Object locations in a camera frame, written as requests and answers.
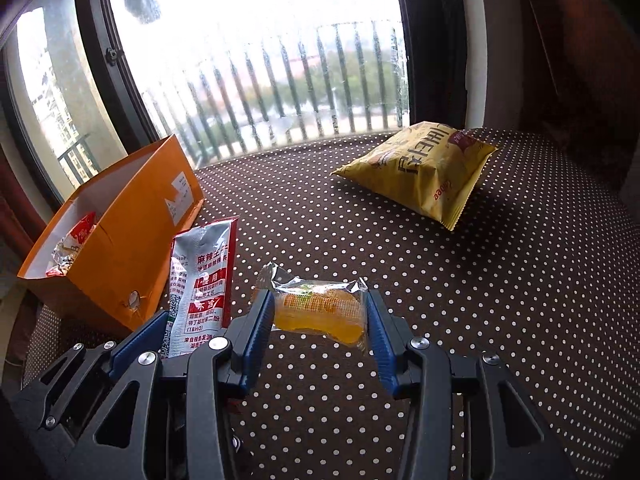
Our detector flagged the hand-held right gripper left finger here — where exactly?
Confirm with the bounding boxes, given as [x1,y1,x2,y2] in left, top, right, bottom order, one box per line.
[65,287,276,480]

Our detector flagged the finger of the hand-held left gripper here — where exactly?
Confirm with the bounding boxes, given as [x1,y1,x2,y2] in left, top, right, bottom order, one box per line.
[39,309,170,432]

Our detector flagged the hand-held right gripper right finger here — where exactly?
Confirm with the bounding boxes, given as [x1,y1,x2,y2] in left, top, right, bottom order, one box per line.
[365,290,581,480]

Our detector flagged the orange jelly packet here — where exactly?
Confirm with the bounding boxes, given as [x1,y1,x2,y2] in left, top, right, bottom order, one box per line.
[255,261,368,350]

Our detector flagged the silver red snack packet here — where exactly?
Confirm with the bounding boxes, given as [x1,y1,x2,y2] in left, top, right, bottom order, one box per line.
[159,216,240,361]

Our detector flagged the orange cardboard box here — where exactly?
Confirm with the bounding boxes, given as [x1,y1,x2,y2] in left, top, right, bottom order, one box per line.
[16,133,206,333]

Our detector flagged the clear red label snack packet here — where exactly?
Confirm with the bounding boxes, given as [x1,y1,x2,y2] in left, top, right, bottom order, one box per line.
[46,211,97,278]

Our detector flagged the brown polka dot cloth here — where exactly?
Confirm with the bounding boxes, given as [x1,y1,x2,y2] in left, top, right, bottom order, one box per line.
[20,127,640,480]

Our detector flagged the large yellow chips bag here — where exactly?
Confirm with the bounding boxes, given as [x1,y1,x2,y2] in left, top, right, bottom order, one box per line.
[331,121,498,232]

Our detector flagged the balcony metal railing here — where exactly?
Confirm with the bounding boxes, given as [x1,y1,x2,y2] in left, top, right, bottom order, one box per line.
[55,20,408,171]

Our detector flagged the brown curtain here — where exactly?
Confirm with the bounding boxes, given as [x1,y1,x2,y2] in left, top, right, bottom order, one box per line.
[515,0,640,196]

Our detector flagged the black window frame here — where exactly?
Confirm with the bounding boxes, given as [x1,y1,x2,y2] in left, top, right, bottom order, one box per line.
[0,0,471,211]

